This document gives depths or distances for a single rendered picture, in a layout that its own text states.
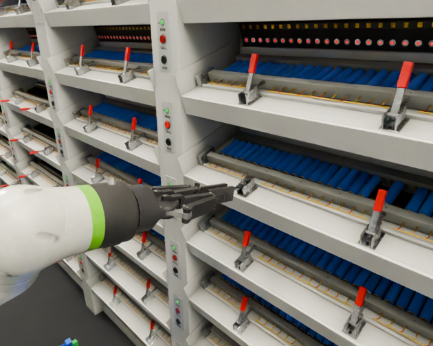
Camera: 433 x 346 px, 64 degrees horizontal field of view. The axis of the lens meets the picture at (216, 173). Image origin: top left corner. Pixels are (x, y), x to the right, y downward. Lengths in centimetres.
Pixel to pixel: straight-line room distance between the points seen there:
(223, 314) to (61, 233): 63
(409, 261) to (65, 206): 49
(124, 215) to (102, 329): 134
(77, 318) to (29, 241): 146
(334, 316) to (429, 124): 40
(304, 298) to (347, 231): 20
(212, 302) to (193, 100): 56
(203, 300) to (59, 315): 104
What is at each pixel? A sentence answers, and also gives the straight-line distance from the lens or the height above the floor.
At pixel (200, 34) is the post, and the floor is 125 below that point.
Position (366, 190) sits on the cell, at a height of 99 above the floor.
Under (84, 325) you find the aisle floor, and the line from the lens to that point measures 185.
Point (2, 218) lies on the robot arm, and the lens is 44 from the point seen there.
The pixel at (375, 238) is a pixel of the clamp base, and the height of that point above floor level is 95.
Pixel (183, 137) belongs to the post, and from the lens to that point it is 82.
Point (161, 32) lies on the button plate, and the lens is 83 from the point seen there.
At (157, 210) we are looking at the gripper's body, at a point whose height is 100.
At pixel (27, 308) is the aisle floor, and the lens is 204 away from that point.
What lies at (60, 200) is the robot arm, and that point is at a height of 106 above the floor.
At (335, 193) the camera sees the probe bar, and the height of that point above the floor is 98.
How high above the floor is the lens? 125
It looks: 22 degrees down
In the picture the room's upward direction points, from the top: straight up
